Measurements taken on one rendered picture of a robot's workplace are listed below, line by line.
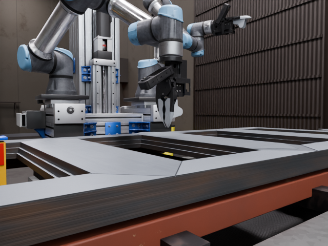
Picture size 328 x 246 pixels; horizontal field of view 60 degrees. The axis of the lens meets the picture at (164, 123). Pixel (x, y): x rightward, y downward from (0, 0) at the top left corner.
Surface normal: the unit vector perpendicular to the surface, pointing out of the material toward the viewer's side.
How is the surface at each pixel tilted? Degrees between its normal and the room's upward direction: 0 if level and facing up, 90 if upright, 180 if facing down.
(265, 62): 90
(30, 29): 90
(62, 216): 90
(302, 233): 0
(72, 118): 90
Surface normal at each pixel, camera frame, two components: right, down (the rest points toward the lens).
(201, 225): 0.60, 0.04
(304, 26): -0.86, 0.02
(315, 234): 0.00, -1.00
